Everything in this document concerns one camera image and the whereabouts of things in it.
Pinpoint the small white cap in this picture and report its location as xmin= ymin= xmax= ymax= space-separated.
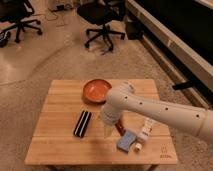
xmin=134 ymin=143 xmax=142 ymax=152

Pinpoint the black office chair left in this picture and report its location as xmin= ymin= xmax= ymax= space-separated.
xmin=0 ymin=0 xmax=43 ymax=43

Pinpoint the wooden table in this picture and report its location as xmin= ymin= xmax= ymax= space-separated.
xmin=25 ymin=80 xmax=177 ymax=166

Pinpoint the white bottle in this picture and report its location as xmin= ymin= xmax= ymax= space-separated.
xmin=137 ymin=118 xmax=155 ymax=143

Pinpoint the black office chair centre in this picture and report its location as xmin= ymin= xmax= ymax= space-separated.
xmin=77 ymin=0 xmax=125 ymax=51

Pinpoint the orange bowl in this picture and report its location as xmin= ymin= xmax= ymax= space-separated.
xmin=83 ymin=79 xmax=112 ymax=103

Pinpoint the red brown marker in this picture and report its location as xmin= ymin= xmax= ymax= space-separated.
xmin=115 ymin=120 xmax=125 ymax=136

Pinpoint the blue sponge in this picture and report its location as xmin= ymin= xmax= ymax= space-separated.
xmin=117 ymin=130 xmax=137 ymax=153

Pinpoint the black white striped eraser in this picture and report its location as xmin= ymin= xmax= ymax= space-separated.
xmin=73 ymin=111 xmax=92 ymax=138

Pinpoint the black office chair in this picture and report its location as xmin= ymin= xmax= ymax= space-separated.
xmin=0 ymin=0 xmax=43 ymax=43
xmin=77 ymin=0 xmax=125 ymax=51

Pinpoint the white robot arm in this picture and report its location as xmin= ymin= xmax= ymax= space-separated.
xmin=100 ymin=82 xmax=213 ymax=144

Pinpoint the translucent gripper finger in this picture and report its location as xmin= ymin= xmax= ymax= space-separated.
xmin=104 ymin=124 xmax=114 ymax=138

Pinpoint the black box on floor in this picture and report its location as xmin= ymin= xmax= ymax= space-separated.
xmin=125 ymin=22 xmax=144 ymax=40

